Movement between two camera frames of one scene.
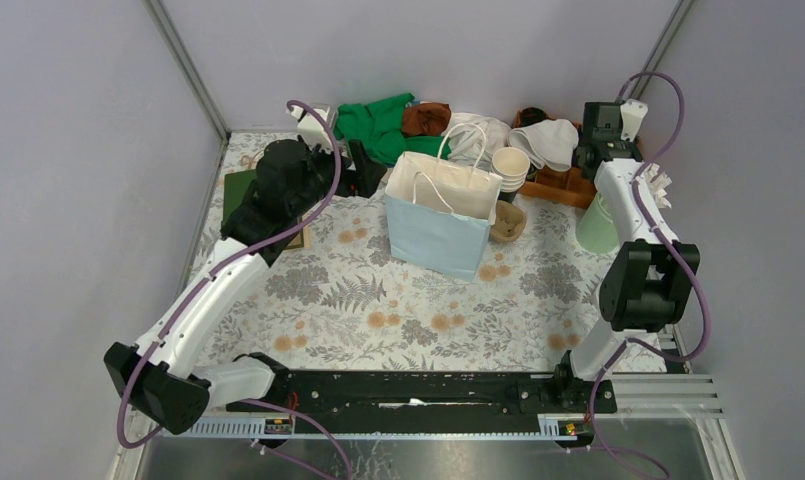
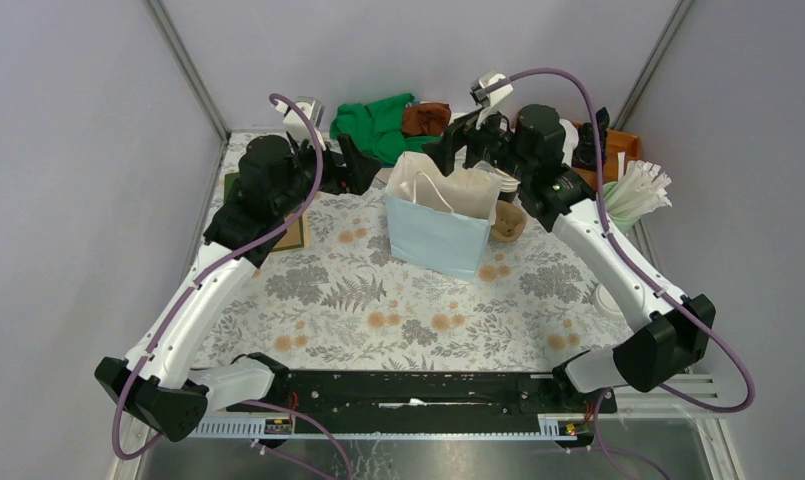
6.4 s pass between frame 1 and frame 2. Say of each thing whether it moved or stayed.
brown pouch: stayed
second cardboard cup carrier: stayed
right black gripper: moved
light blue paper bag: stayed
